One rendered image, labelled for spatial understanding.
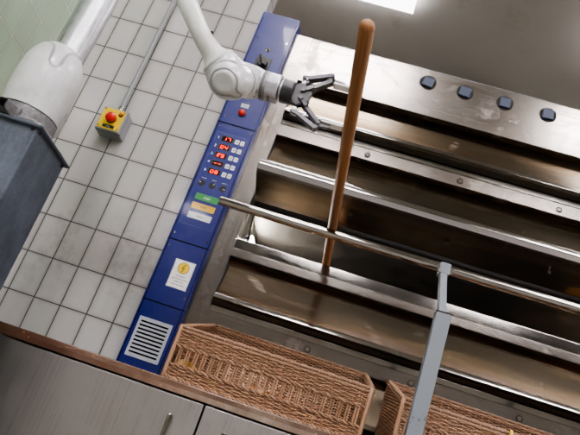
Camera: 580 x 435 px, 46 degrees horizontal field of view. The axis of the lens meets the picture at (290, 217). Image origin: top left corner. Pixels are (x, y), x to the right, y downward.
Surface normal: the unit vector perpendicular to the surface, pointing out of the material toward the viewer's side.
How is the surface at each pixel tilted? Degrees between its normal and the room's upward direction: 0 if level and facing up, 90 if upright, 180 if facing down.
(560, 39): 180
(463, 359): 70
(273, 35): 90
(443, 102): 90
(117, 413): 90
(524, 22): 180
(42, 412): 90
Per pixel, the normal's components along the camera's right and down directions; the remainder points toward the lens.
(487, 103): 0.00, -0.38
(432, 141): 0.11, -0.66
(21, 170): 0.95, 0.29
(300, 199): -0.31, 0.77
